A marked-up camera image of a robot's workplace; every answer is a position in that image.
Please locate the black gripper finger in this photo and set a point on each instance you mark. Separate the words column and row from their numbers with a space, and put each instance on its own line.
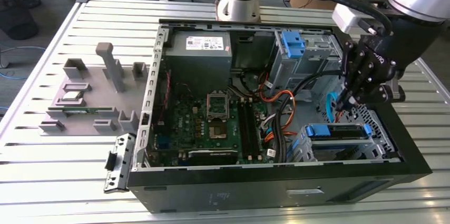
column 357, row 71
column 386, row 92

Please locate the hard disk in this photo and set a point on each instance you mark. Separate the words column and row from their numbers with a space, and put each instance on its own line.
column 318, row 131

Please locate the metal disk bay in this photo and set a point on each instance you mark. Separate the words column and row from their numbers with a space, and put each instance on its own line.
column 341, row 142

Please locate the metal drive cage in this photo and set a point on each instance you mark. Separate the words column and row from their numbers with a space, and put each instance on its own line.
column 313, row 62

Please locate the empty blue drive carrier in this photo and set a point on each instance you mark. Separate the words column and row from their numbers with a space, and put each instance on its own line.
column 293, row 47

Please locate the black RAM slot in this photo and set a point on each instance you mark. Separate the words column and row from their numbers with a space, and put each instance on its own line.
column 245, row 129
column 255, row 129
column 249, row 129

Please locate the grey power supply unit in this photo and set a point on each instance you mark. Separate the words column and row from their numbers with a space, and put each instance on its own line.
column 196, row 71

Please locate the CPU socket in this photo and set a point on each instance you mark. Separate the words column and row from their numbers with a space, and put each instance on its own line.
column 217, row 131

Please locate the green motherboard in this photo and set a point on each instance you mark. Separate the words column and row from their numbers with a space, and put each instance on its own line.
column 187, row 114

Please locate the black graphics card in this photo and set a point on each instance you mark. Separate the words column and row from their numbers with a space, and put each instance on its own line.
column 211, row 156

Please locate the black PC case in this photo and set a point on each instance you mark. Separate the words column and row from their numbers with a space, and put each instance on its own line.
column 246, row 195

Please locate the grey parts rack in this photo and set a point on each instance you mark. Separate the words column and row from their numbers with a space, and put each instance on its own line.
column 100, row 105

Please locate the green RAM stick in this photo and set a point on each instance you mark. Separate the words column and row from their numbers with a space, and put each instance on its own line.
column 82, row 110

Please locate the silver CPU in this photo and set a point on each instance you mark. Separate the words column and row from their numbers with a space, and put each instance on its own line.
column 72, row 95

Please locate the black mesh waste bin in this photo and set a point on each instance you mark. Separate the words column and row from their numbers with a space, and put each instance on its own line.
column 19, row 23

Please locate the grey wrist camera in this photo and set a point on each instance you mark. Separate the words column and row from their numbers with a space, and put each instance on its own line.
column 347, row 18

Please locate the metal hinged case bracket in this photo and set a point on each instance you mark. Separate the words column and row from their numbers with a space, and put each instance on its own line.
column 124, row 155

